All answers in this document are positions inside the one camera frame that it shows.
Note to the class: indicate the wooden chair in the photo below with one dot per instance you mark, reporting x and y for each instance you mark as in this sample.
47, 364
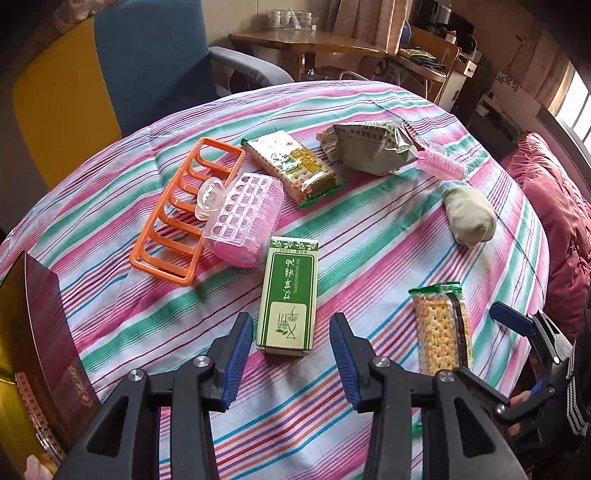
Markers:
429, 69

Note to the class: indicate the blue office chair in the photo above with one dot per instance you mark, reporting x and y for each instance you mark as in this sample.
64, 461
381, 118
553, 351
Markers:
152, 60

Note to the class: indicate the large pink hair roller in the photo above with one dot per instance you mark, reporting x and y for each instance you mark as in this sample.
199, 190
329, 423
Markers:
247, 217

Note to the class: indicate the grey and orange snack bag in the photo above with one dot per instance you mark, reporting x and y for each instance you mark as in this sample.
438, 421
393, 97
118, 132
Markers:
369, 145

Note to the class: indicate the clear plastic clip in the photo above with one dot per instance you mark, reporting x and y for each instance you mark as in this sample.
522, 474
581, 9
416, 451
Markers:
210, 198

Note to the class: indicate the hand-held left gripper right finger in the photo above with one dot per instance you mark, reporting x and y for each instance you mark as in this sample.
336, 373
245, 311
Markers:
344, 355

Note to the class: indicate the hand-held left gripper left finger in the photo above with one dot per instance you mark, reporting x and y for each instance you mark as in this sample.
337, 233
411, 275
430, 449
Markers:
236, 350

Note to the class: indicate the wooden side table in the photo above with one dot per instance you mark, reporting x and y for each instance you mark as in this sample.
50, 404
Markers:
304, 44

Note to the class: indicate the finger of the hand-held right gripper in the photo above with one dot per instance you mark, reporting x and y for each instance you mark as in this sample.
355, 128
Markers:
485, 392
510, 318

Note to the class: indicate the striped pink green tablecloth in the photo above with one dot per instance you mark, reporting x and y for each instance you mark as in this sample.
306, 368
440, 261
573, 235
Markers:
360, 240

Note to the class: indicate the window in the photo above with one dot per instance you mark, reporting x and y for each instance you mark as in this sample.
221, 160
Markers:
577, 101

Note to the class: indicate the flower print cardboard box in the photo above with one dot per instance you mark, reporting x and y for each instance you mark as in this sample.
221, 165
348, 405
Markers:
512, 92

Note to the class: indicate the grey sock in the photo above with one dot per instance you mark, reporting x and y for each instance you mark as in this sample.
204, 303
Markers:
466, 217

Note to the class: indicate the pink quilt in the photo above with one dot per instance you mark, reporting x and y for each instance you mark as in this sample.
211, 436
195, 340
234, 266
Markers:
558, 217

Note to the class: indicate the orange plastic rack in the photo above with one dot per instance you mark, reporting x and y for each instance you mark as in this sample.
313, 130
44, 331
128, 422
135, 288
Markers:
184, 203

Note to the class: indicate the hanging beige cloth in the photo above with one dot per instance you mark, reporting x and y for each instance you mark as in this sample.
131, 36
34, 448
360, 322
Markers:
369, 23

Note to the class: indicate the person's right hand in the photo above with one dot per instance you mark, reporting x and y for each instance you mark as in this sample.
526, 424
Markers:
521, 398

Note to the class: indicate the yellow cushion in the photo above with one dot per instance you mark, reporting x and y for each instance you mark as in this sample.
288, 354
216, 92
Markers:
64, 101

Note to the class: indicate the tray of glass cups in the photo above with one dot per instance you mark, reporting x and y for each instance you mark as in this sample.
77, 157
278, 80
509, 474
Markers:
291, 19

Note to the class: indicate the yellow label cracker packet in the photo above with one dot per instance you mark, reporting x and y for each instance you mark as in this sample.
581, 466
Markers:
291, 166

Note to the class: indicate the green and white carton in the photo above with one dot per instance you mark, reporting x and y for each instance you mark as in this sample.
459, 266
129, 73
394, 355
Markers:
288, 295

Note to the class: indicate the small pink hair roller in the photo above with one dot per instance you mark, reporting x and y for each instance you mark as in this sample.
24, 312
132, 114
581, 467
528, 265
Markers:
441, 162

